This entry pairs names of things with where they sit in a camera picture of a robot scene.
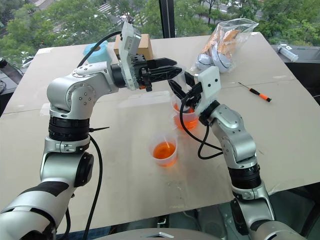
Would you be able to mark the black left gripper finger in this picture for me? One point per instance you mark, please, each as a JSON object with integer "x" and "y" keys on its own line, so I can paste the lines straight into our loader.
{"x": 162, "y": 62}
{"x": 167, "y": 73}

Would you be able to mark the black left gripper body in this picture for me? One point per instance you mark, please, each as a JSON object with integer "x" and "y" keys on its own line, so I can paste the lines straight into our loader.
{"x": 140, "y": 72}

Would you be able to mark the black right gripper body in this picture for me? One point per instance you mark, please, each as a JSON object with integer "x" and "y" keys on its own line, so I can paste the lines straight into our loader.
{"x": 193, "y": 96}

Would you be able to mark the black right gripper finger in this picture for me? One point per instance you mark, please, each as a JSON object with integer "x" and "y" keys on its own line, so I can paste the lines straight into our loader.
{"x": 190, "y": 78}
{"x": 178, "y": 90}

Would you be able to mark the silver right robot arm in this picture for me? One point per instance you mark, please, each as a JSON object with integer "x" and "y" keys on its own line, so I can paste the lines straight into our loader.
{"x": 237, "y": 140}

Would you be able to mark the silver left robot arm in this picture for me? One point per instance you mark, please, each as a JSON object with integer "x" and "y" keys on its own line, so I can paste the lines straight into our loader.
{"x": 75, "y": 87}

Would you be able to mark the clear cup with red liquid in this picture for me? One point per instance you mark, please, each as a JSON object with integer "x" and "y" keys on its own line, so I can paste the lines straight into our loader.
{"x": 163, "y": 155}
{"x": 190, "y": 123}

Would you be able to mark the packaged clear syringe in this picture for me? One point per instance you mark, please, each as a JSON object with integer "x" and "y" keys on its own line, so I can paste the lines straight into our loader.
{"x": 287, "y": 52}

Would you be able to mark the brown cardboard box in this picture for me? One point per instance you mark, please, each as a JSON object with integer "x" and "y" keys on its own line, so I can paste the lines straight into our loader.
{"x": 145, "y": 47}

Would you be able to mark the blue tape roll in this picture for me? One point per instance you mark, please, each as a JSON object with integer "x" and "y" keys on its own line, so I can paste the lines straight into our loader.
{"x": 100, "y": 53}

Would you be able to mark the clear plastic bag with items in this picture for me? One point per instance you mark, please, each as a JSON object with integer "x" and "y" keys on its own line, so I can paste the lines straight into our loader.
{"x": 225, "y": 47}

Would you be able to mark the black orange screwdriver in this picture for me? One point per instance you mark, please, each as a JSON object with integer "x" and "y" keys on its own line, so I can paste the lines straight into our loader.
{"x": 260, "y": 94}

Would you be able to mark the black side cabinet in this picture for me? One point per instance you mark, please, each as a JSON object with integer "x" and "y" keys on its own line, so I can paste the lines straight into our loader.
{"x": 302, "y": 65}

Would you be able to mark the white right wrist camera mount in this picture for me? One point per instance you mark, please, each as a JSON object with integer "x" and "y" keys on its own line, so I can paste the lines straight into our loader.
{"x": 210, "y": 85}

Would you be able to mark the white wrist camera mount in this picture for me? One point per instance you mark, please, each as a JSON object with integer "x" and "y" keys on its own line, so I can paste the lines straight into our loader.
{"x": 210, "y": 85}
{"x": 127, "y": 47}

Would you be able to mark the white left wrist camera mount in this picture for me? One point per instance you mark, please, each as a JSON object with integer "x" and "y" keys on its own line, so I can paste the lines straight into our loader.
{"x": 127, "y": 47}

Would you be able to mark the black window frame post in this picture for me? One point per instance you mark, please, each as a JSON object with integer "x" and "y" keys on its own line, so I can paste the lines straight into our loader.
{"x": 167, "y": 18}

